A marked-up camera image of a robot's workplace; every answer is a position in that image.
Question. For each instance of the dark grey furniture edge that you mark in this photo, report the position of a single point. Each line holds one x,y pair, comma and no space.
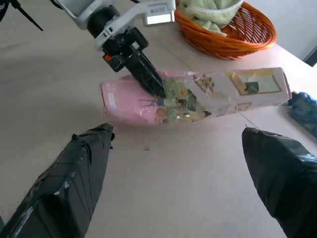
312,55

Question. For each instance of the black tripod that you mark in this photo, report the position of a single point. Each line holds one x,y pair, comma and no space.
22,13

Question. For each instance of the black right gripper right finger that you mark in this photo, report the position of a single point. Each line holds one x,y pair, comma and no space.
284,178

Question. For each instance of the orange wicker basket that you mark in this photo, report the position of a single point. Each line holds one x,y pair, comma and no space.
235,37

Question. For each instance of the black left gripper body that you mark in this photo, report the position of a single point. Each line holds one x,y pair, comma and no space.
123,47

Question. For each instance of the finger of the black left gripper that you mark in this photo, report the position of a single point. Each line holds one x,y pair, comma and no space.
151,72
143,77

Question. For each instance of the pink printed carton box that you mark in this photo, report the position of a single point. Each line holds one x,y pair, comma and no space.
198,99

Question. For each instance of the blue crumpled plastic bag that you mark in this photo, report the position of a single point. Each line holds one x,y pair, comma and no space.
303,111

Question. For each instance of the green terry cloth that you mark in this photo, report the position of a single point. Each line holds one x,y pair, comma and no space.
208,12

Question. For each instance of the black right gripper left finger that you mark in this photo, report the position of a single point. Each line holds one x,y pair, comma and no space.
67,188

